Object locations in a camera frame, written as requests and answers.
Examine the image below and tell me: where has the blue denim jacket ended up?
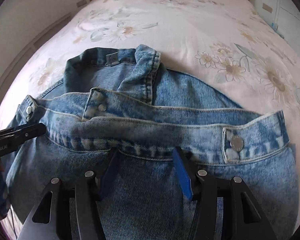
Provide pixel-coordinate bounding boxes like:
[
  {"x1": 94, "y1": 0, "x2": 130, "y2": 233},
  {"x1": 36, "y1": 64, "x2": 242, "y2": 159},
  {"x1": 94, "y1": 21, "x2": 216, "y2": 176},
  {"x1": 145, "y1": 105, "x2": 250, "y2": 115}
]
[{"x1": 5, "y1": 44, "x2": 299, "y2": 240}]

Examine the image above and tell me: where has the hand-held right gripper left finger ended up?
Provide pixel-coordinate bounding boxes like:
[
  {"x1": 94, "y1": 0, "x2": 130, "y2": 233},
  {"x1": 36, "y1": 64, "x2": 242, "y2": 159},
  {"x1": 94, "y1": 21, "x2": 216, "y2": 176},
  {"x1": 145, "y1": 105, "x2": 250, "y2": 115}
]
[{"x1": 17, "y1": 147, "x2": 121, "y2": 240}]

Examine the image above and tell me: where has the white wardrobe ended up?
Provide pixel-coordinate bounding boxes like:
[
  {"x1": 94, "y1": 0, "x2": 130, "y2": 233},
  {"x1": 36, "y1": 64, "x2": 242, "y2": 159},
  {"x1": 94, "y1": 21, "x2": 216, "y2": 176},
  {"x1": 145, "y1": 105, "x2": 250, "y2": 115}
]
[{"x1": 250, "y1": 0, "x2": 300, "y2": 45}]

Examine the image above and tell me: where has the floral bed blanket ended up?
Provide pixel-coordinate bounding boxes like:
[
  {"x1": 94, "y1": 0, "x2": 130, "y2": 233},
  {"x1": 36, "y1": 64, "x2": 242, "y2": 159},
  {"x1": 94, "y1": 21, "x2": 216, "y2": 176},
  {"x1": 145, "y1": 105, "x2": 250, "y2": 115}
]
[{"x1": 0, "y1": 0, "x2": 300, "y2": 240}]

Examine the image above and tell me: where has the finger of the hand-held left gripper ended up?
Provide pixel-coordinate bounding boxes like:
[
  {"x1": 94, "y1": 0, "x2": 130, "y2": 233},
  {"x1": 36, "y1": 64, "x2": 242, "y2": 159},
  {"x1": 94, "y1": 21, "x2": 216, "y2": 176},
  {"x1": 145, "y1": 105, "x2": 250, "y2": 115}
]
[{"x1": 0, "y1": 123, "x2": 47, "y2": 146}]

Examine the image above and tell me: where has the white low wall cabinet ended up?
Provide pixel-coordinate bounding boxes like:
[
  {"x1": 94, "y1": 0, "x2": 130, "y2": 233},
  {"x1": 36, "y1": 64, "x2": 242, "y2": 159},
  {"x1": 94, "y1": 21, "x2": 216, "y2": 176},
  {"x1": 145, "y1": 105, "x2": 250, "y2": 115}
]
[{"x1": 0, "y1": 12, "x2": 73, "y2": 115}]

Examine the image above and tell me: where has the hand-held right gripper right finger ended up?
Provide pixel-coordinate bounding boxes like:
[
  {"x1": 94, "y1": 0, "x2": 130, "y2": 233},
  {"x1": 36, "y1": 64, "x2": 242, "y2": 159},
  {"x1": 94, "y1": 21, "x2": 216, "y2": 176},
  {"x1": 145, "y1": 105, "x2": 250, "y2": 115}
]
[{"x1": 172, "y1": 147, "x2": 278, "y2": 240}]

